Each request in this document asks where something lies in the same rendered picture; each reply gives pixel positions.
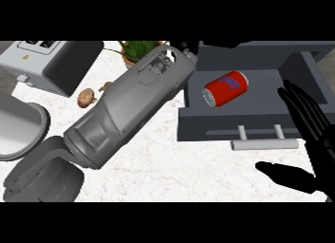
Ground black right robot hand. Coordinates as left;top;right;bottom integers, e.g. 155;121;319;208
254;79;335;203

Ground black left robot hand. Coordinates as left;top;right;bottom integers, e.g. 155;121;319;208
168;40;254;55

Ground dark grey open drawer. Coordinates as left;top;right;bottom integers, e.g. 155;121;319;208
182;41;335;112

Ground red can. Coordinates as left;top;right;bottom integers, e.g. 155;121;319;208
201;70;250;108

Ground dark grey drawer front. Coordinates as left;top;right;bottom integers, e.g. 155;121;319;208
176;105;316;142

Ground green potted plant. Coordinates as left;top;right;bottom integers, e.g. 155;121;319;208
104;40;170;69

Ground small brown vegetable piece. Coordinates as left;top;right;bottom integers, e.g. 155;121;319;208
98;81;114;93

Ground brown mushroom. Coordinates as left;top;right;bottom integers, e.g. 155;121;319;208
76;87;98;109

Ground pale grey boxy appliance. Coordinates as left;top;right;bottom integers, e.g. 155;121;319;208
0;40;105;98

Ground pale grey round container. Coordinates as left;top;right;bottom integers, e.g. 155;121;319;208
0;83;50;162

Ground pale grey drawer handle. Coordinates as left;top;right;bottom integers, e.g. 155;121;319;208
230;123;300;152

